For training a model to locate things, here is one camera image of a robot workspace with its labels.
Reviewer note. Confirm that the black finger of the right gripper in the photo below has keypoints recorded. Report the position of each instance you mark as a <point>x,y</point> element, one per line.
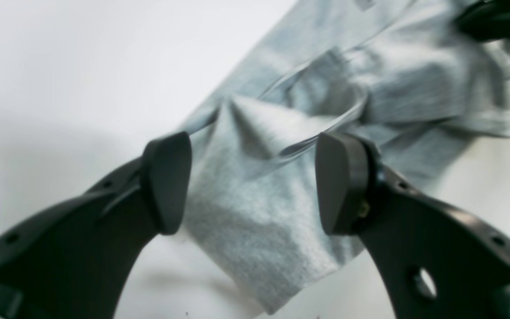
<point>486,20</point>

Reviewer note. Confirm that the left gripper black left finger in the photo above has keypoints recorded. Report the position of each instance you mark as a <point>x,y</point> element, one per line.
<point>72,260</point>

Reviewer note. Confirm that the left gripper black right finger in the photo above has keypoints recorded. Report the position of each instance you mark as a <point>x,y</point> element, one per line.
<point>436,261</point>

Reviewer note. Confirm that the grey t-shirt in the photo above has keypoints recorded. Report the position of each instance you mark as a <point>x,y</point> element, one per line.
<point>397,73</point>

